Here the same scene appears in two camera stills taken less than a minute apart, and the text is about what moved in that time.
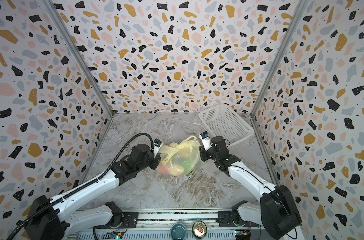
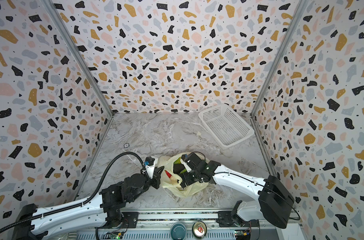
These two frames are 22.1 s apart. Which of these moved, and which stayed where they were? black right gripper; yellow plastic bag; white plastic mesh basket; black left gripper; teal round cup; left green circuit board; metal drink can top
Moved: black right gripper; black left gripper; yellow plastic bag
Stayed: white plastic mesh basket; teal round cup; left green circuit board; metal drink can top
